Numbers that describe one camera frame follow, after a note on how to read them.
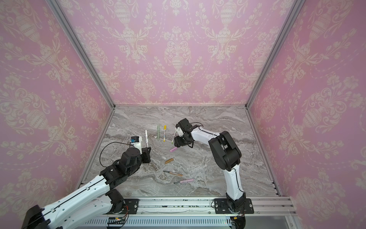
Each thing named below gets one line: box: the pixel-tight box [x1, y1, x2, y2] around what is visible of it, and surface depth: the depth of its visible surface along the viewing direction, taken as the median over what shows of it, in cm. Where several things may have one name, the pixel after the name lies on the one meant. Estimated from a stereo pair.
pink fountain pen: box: [172, 178, 194, 185], surface depth 84 cm
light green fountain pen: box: [157, 124, 161, 141], surface depth 108 cm
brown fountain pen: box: [162, 170, 184, 177], surface depth 87 cm
